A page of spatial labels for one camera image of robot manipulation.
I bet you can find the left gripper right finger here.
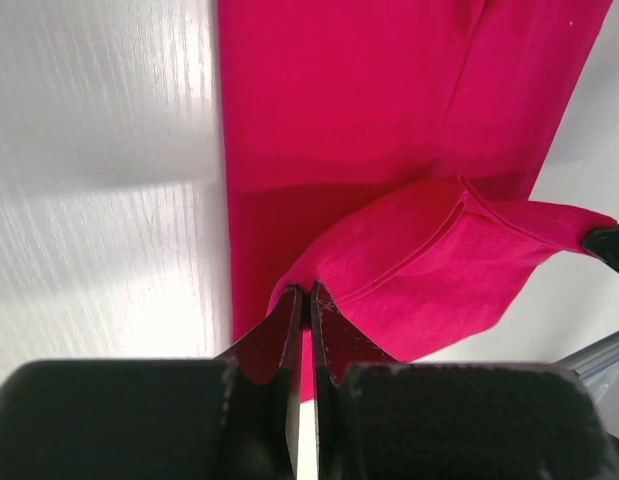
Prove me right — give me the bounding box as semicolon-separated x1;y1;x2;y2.
310;284;619;479

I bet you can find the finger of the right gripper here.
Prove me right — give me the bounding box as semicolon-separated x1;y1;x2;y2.
582;224;619;274

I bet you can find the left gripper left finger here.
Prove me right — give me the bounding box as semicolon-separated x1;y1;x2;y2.
0;287;303;479

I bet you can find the magenta pink t shirt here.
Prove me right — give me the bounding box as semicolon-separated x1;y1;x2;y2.
216;0;618;405

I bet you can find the aluminium front rail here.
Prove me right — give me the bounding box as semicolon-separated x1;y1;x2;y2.
557;331;619;381

